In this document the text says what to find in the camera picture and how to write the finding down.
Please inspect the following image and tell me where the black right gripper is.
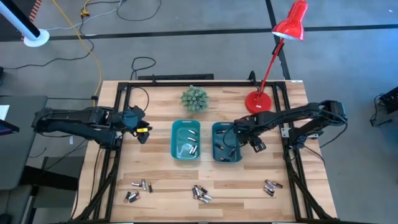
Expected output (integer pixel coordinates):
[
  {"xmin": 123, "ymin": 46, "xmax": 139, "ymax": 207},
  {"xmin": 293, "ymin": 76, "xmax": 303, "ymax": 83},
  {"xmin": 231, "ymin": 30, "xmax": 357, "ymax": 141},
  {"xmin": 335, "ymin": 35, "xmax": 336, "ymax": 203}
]
[{"xmin": 233, "ymin": 114, "xmax": 267, "ymax": 154}]

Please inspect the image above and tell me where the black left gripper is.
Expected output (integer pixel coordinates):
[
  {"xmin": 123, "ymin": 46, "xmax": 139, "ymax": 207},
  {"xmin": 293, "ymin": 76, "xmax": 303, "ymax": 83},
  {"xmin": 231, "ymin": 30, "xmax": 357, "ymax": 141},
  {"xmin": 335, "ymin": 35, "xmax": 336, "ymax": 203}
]
[{"xmin": 116, "ymin": 105, "xmax": 153, "ymax": 145}]

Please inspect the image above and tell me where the green plastic bin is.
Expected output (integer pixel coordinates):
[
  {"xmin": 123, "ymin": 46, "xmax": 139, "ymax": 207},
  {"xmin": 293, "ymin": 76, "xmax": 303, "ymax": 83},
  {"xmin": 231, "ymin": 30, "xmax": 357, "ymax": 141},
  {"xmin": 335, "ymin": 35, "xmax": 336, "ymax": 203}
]
[{"xmin": 170, "ymin": 119, "xmax": 201, "ymax": 161}]

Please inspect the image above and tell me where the blue plastic bin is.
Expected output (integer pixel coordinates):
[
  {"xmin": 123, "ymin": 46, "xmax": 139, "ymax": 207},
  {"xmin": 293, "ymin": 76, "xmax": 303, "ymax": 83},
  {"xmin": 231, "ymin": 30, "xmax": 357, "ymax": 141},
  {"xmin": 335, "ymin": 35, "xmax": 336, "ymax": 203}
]
[{"xmin": 211, "ymin": 121, "xmax": 243, "ymax": 164}]

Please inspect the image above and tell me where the red desk lamp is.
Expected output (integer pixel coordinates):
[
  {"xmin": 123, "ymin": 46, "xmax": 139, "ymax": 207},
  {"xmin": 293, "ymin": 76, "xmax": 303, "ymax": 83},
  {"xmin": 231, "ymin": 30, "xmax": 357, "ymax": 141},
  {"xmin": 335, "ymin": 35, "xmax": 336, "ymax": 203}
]
[{"xmin": 244, "ymin": 0, "xmax": 308, "ymax": 116}]

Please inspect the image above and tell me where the small green potted plant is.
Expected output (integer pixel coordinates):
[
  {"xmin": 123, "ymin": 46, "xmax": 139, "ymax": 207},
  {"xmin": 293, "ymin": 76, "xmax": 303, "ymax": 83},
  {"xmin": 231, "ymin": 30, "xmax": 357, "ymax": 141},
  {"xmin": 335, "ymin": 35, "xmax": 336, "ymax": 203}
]
[{"xmin": 180, "ymin": 85, "xmax": 210, "ymax": 114}]

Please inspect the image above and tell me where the black power strip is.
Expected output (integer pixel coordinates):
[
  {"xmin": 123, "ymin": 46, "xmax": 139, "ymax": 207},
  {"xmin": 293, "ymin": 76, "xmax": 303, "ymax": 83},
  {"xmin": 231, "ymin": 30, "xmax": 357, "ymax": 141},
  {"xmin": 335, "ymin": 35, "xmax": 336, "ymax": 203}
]
[{"xmin": 137, "ymin": 73, "xmax": 215, "ymax": 81}]

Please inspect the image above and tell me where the dark tablet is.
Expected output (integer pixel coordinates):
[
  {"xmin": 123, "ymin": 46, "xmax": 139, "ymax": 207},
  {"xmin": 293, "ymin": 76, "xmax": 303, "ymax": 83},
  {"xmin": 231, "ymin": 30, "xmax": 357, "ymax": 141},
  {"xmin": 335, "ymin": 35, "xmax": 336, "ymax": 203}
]
[{"xmin": 0, "ymin": 119, "xmax": 20, "ymax": 136}]

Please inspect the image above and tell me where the black equipment box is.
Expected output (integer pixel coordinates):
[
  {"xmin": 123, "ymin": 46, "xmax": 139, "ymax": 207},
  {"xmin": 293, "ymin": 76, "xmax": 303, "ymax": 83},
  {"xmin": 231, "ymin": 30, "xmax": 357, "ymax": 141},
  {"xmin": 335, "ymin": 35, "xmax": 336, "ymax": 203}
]
[{"xmin": 369, "ymin": 86, "xmax": 398, "ymax": 128}]

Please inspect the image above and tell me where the white pole with round base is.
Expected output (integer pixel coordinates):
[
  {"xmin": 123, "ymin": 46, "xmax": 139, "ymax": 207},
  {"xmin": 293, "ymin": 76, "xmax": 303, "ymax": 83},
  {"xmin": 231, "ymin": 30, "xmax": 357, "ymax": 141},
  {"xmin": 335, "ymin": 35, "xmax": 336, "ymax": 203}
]
[{"xmin": 0, "ymin": 0, "xmax": 50, "ymax": 48}]

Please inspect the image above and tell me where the dark mat with orange edge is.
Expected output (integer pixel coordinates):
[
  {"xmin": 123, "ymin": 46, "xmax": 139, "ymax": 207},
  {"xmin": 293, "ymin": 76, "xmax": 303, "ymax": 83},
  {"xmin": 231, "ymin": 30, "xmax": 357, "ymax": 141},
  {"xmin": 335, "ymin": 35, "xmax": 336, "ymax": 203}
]
[{"xmin": 0, "ymin": 0, "xmax": 43, "ymax": 42}]

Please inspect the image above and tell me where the thin black cable loop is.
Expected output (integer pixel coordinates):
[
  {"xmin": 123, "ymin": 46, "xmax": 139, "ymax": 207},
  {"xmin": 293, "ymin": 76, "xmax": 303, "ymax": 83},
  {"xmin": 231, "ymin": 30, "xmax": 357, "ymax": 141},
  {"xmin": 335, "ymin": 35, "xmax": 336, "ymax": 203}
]
[{"xmin": 130, "ymin": 86, "xmax": 150, "ymax": 113}]

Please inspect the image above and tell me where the black aluminium table frame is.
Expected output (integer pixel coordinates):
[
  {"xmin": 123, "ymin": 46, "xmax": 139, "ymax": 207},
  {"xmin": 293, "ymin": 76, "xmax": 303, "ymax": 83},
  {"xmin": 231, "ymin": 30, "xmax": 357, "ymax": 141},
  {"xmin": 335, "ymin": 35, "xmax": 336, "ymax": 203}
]
[{"xmin": 73, "ymin": 80, "xmax": 338, "ymax": 223}]

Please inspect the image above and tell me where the black power strip cable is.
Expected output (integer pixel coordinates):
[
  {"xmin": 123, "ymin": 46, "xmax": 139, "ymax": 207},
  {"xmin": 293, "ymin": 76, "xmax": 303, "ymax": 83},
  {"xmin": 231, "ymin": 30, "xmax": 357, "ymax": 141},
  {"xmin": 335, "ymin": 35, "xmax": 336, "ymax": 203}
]
[{"xmin": 129, "ymin": 56, "xmax": 157, "ymax": 81}]

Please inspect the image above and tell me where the black looped floor cable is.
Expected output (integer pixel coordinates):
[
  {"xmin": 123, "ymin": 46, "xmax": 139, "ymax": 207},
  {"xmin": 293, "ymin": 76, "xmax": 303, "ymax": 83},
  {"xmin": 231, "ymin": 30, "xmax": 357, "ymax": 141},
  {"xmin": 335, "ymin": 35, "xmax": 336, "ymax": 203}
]
[{"xmin": 116, "ymin": 0, "xmax": 162, "ymax": 22}]

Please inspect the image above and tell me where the yellow cable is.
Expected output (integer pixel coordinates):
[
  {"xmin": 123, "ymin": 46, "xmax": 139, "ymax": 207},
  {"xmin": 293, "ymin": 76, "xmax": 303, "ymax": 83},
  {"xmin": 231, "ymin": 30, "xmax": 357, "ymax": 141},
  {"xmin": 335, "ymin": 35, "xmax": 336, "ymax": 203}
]
[{"xmin": 51, "ymin": 0, "xmax": 103, "ymax": 97}]

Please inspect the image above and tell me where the long black floor cable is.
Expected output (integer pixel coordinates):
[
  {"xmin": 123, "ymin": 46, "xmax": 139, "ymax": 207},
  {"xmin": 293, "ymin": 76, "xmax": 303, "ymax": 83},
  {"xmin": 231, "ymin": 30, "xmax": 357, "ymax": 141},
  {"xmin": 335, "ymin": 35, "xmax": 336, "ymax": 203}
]
[{"xmin": 0, "ymin": 14, "xmax": 96, "ymax": 71}]

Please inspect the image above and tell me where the white floor cable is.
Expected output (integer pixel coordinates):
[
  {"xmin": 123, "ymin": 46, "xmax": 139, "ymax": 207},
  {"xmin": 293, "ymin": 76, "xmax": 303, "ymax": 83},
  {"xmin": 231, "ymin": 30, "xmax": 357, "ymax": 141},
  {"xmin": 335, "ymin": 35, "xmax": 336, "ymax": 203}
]
[{"xmin": 43, "ymin": 0, "xmax": 125, "ymax": 32}]

